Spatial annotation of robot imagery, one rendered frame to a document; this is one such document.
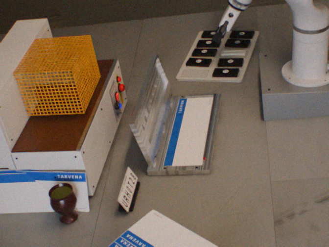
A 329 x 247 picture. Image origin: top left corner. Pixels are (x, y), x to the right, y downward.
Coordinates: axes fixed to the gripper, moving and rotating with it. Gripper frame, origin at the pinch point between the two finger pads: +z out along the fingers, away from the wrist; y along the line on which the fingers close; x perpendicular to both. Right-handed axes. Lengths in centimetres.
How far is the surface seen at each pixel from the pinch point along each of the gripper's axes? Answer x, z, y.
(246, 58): -15.0, 6.5, 5.0
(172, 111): 2.0, 16.3, -36.3
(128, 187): 4, 16, -80
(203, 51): 1.4, 15.7, 7.8
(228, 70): -10.3, 8.2, -7.0
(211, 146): -14, 6, -56
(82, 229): 10, 25, -97
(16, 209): 32, 37, -92
